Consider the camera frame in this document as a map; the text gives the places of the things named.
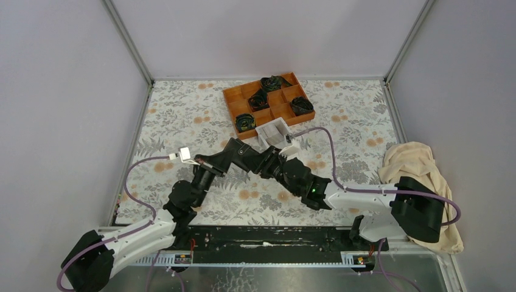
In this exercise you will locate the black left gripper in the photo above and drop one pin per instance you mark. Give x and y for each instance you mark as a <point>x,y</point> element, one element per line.
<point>210,170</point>

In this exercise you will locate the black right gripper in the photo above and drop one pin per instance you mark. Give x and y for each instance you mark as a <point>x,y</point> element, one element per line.
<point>272,157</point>

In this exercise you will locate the white plastic card box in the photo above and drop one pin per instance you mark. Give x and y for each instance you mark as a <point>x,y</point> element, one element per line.
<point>273,133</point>

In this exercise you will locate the black leather card holder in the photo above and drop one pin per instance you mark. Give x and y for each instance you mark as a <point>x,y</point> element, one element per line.
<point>240,154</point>

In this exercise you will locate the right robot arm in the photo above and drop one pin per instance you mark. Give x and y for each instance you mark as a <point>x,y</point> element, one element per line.
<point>404,208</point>

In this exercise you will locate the rolled black belt right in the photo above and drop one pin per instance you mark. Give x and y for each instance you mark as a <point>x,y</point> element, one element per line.
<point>301,106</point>

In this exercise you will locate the rolled black belt front-left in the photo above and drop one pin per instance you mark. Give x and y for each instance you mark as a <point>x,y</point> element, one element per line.
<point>245,122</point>

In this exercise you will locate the rolled black belt middle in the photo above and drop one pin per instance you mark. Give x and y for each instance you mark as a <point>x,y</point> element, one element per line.
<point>259,100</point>

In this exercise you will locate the orange wooden divided tray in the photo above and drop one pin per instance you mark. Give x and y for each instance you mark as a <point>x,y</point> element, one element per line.
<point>236,100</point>

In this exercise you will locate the rolled black belt top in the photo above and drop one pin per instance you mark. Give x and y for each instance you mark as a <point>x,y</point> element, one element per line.
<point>274,83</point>

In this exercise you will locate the beige crumpled cloth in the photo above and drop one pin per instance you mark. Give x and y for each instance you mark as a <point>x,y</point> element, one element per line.
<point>415,160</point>

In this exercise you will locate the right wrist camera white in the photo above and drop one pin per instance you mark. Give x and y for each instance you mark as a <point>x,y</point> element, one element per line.
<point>291,149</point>

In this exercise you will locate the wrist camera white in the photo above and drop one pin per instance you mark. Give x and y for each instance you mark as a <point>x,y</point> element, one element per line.
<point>185,156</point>
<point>291,149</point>

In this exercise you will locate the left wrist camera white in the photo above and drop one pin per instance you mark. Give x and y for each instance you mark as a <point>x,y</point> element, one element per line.
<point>185,156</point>

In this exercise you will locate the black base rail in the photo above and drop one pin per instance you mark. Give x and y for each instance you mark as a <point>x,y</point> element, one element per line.
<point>274,244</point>

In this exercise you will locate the white slotted cable duct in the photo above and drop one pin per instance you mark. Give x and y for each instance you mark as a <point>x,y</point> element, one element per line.
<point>172,259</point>

